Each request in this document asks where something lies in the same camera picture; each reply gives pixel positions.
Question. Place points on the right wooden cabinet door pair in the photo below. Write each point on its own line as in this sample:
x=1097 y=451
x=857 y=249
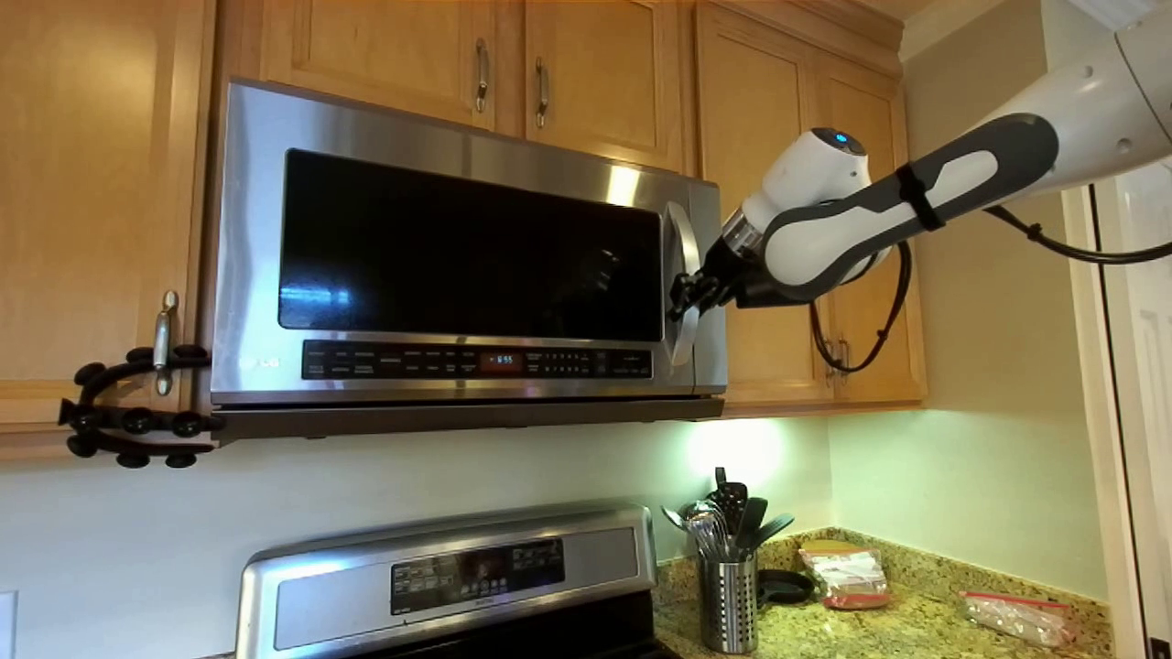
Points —
x=764 y=75

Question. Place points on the metal utensil holder cup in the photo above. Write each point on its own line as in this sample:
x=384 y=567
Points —
x=728 y=604

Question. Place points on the stainless steel stove back panel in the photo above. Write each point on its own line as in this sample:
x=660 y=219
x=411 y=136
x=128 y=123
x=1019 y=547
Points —
x=526 y=584

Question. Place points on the stainless steel microwave door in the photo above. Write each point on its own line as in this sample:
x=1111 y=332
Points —
x=476 y=260

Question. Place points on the white door frame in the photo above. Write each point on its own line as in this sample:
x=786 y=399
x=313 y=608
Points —
x=1126 y=371

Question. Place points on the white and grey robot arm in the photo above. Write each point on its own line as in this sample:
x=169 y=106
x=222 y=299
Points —
x=818 y=216

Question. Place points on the red white food package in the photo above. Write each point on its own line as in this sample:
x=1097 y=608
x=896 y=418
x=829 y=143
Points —
x=847 y=577

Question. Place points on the upper right wooden cabinet door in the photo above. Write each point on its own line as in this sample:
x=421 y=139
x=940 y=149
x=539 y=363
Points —
x=606 y=78

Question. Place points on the small black dish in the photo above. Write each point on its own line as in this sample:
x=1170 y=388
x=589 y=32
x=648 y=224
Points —
x=786 y=588

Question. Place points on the silver left cabinet handle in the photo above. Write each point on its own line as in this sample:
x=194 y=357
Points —
x=162 y=342

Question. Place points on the clear plastic bag on counter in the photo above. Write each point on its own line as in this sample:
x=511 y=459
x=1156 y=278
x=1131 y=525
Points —
x=1019 y=616

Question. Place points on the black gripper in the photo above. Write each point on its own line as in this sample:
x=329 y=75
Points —
x=721 y=274

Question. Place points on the stainless steel microwave body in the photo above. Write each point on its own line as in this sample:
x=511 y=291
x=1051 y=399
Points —
x=453 y=416

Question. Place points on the black kitchen utensils bunch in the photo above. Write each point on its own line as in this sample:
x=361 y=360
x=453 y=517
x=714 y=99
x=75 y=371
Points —
x=725 y=520

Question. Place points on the upper left wooden cabinet door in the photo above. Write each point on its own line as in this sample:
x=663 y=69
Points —
x=449 y=60

